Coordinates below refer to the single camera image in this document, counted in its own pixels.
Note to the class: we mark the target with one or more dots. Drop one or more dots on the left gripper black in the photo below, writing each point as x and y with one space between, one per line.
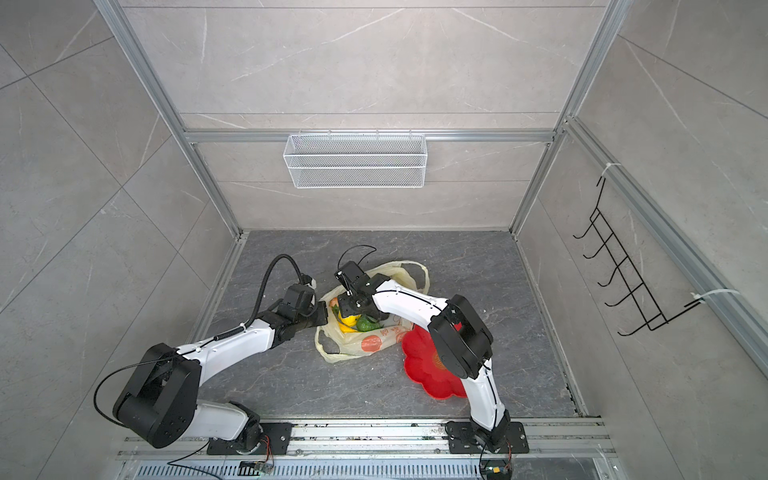
322 307

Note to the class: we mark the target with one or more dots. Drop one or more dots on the white wire mesh basket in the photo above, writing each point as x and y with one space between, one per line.
365 160

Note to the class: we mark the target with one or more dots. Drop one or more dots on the black wire hook rack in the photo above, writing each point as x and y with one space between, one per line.
625 271

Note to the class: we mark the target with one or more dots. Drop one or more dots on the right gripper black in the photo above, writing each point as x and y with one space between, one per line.
343 306

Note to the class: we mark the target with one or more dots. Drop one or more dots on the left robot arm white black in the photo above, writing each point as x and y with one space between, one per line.
161 403

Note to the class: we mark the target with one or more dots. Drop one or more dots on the red flower-shaped plate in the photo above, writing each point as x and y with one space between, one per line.
423 366

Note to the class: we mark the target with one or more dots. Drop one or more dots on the aluminium mounting rail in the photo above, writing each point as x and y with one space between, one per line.
434 438

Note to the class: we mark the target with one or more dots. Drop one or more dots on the yellow fake bell pepper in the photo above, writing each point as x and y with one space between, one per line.
348 324

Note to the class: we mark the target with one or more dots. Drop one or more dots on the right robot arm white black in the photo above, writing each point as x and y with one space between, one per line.
462 340

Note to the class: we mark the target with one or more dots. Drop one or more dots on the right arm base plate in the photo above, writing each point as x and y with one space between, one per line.
468 438

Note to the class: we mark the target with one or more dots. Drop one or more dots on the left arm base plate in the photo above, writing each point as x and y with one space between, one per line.
256 439

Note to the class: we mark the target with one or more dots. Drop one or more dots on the green fake pepper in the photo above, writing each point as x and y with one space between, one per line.
366 324

